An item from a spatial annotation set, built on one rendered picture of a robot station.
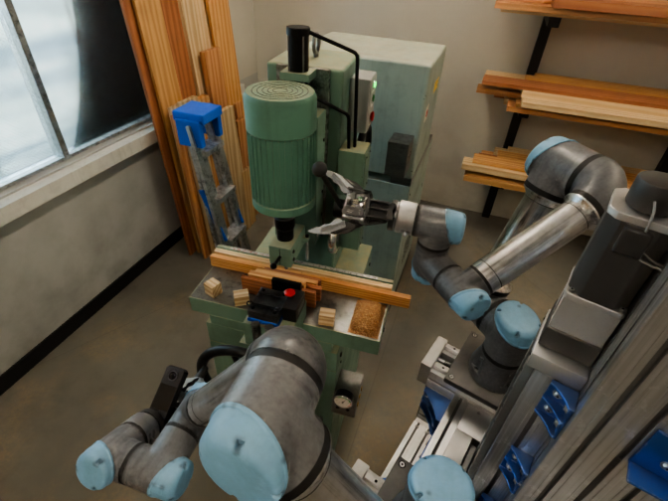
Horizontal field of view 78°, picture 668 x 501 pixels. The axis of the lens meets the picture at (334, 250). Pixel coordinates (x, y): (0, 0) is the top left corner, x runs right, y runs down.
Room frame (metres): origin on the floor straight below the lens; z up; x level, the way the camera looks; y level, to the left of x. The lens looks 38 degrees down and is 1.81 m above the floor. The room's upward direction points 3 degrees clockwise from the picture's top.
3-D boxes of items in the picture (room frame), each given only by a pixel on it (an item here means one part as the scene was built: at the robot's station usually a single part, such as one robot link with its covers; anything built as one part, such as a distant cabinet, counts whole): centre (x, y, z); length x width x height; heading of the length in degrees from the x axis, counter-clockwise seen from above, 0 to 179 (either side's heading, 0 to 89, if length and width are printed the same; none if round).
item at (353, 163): (1.17, -0.05, 1.22); 0.09 x 0.08 x 0.15; 167
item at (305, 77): (1.13, 0.12, 1.53); 0.08 x 0.08 x 0.17; 77
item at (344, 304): (0.88, 0.14, 0.87); 0.61 x 0.30 x 0.06; 77
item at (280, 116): (1.00, 0.15, 1.35); 0.18 x 0.18 x 0.31
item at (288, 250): (1.02, 0.14, 1.03); 0.14 x 0.07 x 0.09; 167
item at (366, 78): (1.28, -0.06, 1.40); 0.10 x 0.06 x 0.16; 167
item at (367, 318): (0.85, -0.11, 0.92); 0.14 x 0.09 x 0.04; 167
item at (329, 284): (0.98, 0.08, 0.92); 0.67 x 0.02 x 0.04; 77
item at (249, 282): (0.91, 0.16, 0.93); 0.24 x 0.01 x 0.06; 77
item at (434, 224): (0.77, -0.23, 1.29); 0.11 x 0.08 x 0.09; 76
